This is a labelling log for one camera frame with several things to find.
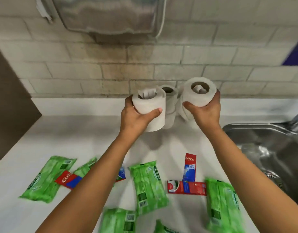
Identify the person's right hand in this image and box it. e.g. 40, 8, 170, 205
183, 89, 224, 139

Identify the metal sink drain strainer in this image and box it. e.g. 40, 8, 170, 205
263, 170, 285, 190

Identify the brown cabinet panel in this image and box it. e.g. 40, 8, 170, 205
0, 41, 42, 168

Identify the person's left hand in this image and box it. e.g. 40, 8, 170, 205
119, 95, 163, 144

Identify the white countertop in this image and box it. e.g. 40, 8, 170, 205
0, 98, 298, 233

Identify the white toilet paper roll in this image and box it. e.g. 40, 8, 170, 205
162, 110, 177, 130
178, 77, 217, 122

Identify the metal paper towel dispenser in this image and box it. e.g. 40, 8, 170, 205
51, 0, 167, 44

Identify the group of white toilet rolls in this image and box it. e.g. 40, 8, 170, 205
161, 84, 180, 112
132, 87, 167, 133

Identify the person's right forearm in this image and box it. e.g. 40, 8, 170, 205
200, 128, 298, 233

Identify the blue wall sign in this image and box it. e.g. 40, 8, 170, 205
282, 34, 298, 66

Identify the person's left forearm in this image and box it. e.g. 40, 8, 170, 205
36, 132, 147, 233

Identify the stainless steel sink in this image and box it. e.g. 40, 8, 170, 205
222, 122, 298, 206

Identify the group of green wipe packets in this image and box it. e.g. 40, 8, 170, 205
72, 157, 98, 179
152, 219, 181, 233
98, 207, 137, 233

